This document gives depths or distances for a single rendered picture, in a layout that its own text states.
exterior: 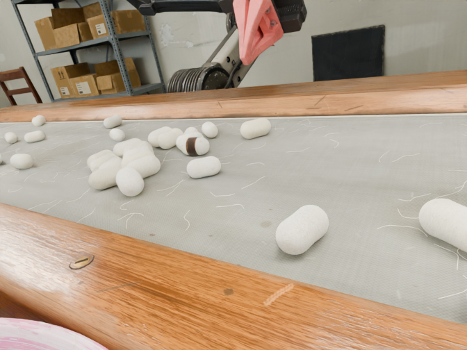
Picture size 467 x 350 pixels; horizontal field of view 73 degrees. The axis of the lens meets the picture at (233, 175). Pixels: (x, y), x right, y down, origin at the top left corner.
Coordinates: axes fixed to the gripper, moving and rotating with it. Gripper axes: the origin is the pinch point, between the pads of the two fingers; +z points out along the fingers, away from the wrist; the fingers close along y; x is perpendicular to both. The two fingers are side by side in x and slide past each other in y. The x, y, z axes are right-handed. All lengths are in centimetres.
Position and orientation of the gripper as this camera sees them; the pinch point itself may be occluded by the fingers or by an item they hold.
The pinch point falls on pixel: (246, 56)
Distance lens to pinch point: 42.0
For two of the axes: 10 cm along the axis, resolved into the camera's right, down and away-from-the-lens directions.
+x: 4.5, 4.1, 8.0
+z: -2.9, 9.1, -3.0
